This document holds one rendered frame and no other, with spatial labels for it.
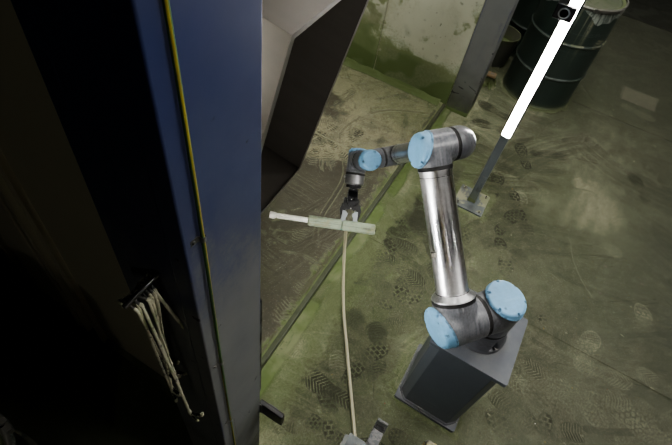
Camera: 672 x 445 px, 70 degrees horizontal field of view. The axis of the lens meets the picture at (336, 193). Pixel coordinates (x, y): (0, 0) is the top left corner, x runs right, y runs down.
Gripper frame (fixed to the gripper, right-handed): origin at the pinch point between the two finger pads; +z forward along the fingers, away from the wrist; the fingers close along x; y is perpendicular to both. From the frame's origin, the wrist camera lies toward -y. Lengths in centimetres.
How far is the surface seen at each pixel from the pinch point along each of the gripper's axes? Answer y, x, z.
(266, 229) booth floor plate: 55, 43, 11
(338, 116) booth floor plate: 126, 12, -72
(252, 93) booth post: -160, 23, -25
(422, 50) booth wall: 131, -43, -130
